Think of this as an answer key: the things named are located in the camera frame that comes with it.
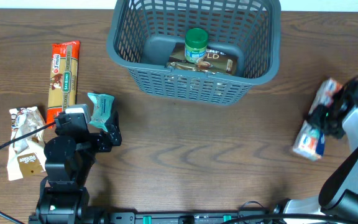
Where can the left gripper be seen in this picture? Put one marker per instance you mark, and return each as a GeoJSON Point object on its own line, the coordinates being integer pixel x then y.
{"type": "Point", "coordinates": [104, 144]}

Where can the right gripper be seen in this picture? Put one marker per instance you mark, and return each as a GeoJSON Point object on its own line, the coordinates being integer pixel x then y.
{"type": "Point", "coordinates": [330, 117]}

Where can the Kleenex tissue multipack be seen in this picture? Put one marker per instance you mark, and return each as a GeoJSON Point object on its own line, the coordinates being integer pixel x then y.
{"type": "Point", "coordinates": [310, 142]}

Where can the teal wipes packet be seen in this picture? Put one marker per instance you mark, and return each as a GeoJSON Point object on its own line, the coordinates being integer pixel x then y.
{"type": "Point", "coordinates": [103, 105]}

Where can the gold coffee bag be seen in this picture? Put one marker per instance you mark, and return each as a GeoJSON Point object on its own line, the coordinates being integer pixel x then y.
{"type": "Point", "coordinates": [214, 61]}

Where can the green lid jar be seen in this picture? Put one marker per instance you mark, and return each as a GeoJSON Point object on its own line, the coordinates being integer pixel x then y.
{"type": "Point", "coordinates": [196, 42]}

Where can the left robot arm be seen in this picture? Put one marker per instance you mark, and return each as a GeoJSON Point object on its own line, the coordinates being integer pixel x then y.
{"type": "Point", "coordinates": [69, 158]}

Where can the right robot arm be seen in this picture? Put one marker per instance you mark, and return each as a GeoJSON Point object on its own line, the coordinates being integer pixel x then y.
{"type": "Point", "coordinates": [337, 201]}

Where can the white brown snack bag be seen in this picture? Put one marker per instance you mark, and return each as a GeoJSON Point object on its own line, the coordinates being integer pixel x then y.
{"type": "Point", "coordinates": [26, 156]}

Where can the orange spaghetti packet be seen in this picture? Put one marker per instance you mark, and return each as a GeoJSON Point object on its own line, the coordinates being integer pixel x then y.
{"type": "Point", "coordinates": [63, 78]}

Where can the grey plastic basket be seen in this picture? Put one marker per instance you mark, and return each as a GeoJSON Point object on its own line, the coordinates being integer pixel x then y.
{"type": "Point", "coordinates": [144, 33]}

